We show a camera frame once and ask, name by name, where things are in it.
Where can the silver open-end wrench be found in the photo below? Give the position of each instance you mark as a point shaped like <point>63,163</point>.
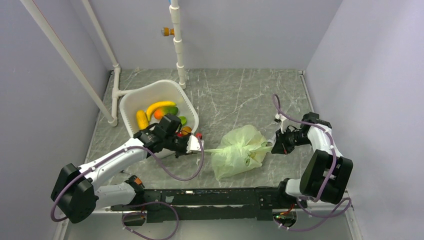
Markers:
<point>270,143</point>

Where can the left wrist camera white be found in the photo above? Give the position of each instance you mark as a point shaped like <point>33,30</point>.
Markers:
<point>195,143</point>

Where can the orange green fake mango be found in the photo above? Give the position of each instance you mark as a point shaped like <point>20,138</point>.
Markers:
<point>162,111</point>

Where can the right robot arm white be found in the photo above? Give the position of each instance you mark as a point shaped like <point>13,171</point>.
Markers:
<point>326,176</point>

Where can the white diagonal pvc pipe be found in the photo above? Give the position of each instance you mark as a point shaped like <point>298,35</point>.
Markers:
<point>52,36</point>

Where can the green fake star fruit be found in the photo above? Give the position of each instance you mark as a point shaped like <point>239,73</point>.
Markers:
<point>183,120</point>

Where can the white vertical pvc pipe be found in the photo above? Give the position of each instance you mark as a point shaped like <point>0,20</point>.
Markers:
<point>174,10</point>

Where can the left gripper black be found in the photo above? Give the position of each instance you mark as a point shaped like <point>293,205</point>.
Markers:
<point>183,151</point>

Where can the orange pipe valve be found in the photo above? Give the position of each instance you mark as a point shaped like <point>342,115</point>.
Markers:
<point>167,32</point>

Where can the yellow fake corn cob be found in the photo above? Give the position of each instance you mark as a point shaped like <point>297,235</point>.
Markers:
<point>142,120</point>

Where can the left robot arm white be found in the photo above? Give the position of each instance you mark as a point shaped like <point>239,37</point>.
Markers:
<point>79,190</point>

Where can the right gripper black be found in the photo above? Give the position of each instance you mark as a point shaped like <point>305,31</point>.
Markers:
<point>282,146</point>

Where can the thin white diagonal pipe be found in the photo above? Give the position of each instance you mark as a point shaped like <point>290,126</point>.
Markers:
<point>116,92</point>

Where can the small orange fake fruit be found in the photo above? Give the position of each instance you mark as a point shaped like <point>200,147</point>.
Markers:
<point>186,130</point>

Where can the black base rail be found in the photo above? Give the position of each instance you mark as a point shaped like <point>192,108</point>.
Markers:
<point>259,203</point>

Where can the light green plastic bag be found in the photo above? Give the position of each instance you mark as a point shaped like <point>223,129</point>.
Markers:
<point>240,150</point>

